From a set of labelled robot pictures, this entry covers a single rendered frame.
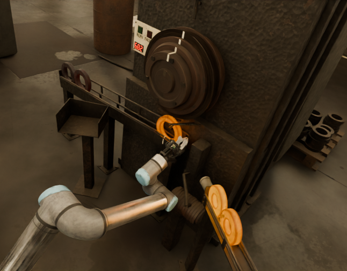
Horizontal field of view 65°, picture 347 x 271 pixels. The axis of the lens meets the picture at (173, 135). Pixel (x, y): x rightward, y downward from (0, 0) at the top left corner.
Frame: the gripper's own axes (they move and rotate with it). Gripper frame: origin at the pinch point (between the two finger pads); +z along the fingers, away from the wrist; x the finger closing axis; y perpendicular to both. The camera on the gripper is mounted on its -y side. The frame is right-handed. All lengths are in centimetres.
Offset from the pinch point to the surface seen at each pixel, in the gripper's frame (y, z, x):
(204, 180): -2.3, -13.0, -24.1
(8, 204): -47, -98, 82
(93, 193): -62, -50, 52
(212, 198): -0.2, -19.4, -34.2
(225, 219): 6, -26, -46
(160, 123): 3.0, -2.3, 18.7
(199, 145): 5.6, -1.3, -11.0
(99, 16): -64, 122, 268
